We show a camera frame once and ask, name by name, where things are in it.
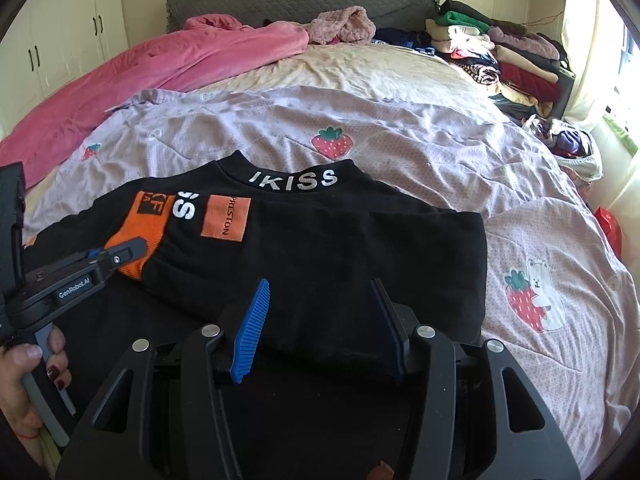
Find dark blue clothes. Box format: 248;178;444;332
372;27;451;58

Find black sweater with orange patches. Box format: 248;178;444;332
22;150;490;480

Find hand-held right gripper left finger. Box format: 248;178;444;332
55;279;273;480

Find white bag of clothes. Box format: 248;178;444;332
522;115;603;183

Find red plastic bag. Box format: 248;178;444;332
595;206;623;256

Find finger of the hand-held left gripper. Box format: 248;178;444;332
85;238;149;281

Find cream curtain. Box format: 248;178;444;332
560;0;631;128

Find pile of folded clothes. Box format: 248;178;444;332
425;0;576;121

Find cream wardrobe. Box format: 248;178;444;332
0;0;131;126

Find pink fluffy garment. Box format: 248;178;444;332
307;5;377;46

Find pink blanket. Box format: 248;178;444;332
0;14;311;191

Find window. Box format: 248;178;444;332
600;5;640;153

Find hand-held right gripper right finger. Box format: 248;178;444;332
367;277;583;480

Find person's left forearm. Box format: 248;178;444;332
0;417;53;480

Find person's left hand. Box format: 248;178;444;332
0;326;73;442

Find lilac strawberry print quilt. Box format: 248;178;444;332
22;87;640;467

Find beige bed sheet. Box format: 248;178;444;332
192;42;501;111

